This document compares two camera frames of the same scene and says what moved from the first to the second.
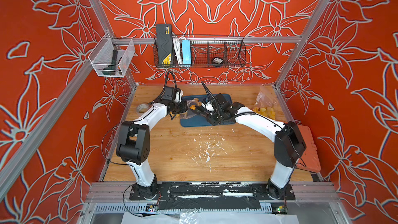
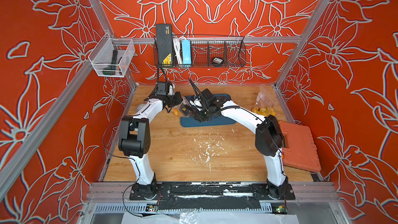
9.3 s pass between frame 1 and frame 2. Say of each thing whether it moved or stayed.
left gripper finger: moved
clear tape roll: stayed
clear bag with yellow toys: stayed
